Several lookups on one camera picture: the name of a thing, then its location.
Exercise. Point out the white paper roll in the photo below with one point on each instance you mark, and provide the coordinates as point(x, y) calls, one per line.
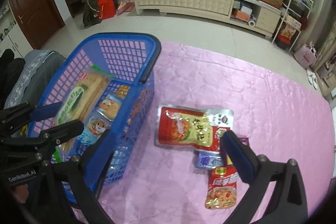
point(252, 23)

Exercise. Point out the black and red box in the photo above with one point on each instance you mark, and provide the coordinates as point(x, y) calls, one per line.
point(282, 43)

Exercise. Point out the red packet with yellow label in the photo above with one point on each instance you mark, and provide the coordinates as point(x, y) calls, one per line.
point(183, 127)

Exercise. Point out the purple snack packet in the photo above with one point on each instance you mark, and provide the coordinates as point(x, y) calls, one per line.
point(244, 140)

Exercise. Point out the red bag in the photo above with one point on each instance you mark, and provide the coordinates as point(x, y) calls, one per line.
point(106, 7)

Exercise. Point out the green label cracker packet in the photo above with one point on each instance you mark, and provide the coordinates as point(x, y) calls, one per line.
point(76, 100)

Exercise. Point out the orange brown snack packet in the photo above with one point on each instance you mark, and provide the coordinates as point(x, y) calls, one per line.
point(122, 90)

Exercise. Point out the orange printed box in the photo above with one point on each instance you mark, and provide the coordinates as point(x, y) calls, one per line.
point(287, 30)

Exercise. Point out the small blue purple packet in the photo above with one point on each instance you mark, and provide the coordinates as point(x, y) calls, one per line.
point(207, 160)

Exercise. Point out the grey cloth with crown print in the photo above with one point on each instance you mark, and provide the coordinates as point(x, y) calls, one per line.
point(34, 66)

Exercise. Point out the pink quilted table cover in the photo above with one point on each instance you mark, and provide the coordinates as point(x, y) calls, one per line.
point(262, 108)

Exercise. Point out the blue cartoon snack packet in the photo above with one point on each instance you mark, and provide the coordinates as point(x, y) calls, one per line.
point(97, 127)

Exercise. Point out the pink bag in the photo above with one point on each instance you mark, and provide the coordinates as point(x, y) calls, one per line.
point(304, 56)

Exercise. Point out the white metal shelf rack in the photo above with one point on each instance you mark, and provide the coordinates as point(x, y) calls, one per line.
point(290, 3)

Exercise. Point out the brown wooden door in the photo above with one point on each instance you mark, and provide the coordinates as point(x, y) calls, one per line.
point(34, 9)

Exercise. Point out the clear tiger print packet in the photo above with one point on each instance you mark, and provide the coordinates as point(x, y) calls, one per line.
point(109, 106)

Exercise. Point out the blue plastic basket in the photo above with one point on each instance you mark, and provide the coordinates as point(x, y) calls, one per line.
point(131, 66)

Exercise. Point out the white slipper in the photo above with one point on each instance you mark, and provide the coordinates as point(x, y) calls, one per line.
point(310, 74)
point(315, 83)

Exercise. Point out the dark brown bag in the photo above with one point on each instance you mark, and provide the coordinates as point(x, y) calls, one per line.
point(90, 13)

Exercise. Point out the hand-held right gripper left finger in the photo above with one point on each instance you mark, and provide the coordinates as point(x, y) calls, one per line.
point(102, 158)

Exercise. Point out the patterned beige curtain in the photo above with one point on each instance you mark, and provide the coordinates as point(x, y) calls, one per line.
point(328, 43)

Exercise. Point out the black cloth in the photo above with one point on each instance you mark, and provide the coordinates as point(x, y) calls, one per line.
point(10, 69)

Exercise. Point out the red noodle snack packet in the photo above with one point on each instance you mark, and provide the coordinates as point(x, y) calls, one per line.
point(223, 187)

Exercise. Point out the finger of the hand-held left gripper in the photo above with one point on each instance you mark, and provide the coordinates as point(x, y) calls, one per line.
point(68, 129)
point(44, 111)

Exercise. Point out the blue and white box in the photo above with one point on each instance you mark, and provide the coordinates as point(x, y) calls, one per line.
point(245, 7)

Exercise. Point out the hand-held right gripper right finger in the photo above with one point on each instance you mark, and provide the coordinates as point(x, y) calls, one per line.
point(239, 158)

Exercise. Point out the orange flat box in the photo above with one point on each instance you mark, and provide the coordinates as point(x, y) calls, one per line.
point(240, 15)

